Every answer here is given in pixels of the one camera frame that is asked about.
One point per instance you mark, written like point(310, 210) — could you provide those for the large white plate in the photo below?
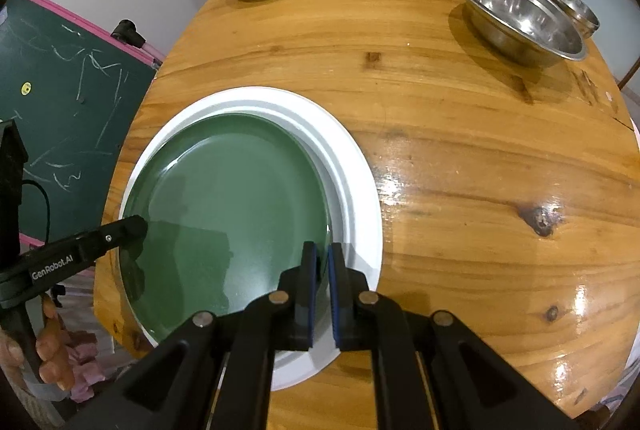
point(350, 170)

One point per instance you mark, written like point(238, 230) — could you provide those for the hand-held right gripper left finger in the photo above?
point(310, 262)

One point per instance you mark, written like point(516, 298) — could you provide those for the person's left hand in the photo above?
point(50, 345)

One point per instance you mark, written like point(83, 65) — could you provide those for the yellow round magnet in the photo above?
point(25, 87)

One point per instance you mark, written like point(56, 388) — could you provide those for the crumpled pink cloth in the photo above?
point(87, 360)

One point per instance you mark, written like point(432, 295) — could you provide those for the large steel bowl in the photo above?
point(520, 15)

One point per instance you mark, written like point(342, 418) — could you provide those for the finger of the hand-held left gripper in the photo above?
point(125, 232)

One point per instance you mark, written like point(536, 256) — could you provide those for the green chalkboard with pink frame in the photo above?
point(60, 110)

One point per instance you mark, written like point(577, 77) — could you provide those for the green plate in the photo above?
point(225, 210)

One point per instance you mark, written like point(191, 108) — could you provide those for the black chalkboard knob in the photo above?
point(127, 32)

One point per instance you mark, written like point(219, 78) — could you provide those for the small steel bowl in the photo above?
point(570, 2)

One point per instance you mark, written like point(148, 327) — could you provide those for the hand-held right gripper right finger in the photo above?
point(334, 270)

